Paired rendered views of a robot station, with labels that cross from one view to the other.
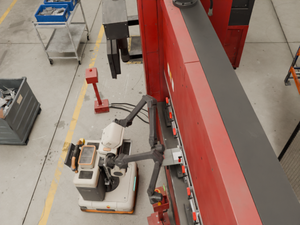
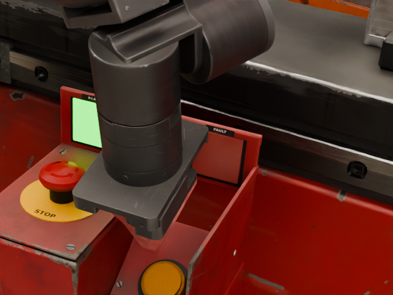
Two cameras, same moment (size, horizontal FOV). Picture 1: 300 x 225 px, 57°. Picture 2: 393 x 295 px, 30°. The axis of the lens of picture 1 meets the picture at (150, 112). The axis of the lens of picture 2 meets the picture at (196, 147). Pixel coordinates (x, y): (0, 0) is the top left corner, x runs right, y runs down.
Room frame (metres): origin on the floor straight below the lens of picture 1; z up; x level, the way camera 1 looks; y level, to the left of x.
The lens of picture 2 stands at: (0.78, 0.42, 1.13)
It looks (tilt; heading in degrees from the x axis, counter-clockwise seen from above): 29 degrees down; 298
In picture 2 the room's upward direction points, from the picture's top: 5 degrees clockwise
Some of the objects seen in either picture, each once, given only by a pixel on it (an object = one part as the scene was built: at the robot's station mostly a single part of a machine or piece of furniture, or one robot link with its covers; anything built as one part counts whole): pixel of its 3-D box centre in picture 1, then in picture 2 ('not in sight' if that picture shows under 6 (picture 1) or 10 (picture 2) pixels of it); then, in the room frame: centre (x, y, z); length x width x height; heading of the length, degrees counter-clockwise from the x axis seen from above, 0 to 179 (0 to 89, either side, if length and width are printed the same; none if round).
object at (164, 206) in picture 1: (159, 197); (116, 235); (1.08, -0.01, 0.75); 0.20 x 0.16 x 0.18; 9
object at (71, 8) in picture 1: (60, 1); not in sight; (4.85, 1.43, 0.92); 0.50 x 0.36 x 0.18; 82
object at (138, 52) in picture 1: (139, 61); not in sight; (2.68, 0.06, 1.18); 0.40 x 0.24 x 0.07; 4
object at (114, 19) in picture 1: (119, 43); not in sight; (2.63, 0.27, 1.53); 0.51 x 0.25 x 0.85; 3
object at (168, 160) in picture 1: (168, 157); not in sight; (1.39, -0.14, 1.00); 0.26 x 0.18 x 0.01; 94
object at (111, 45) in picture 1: (114, 53); not in sight; (2.57, 0.35, 1.42); 0.45 x 0.12 x 0.36; 3
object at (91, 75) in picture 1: (96, 91); not in sight; (2.99, 0.79, 0.41); 0.25 x 0.20 x 0.83; 94
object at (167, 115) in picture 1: (167, 116); not in sight; (2.00, -0.19, 0.89); 0.30 x 0.05 x 0.03; 4
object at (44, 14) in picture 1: (52, 14); not in sight; (4.43, 1.51, 0.92); 0.50 x 0.36 x 0.18; 82
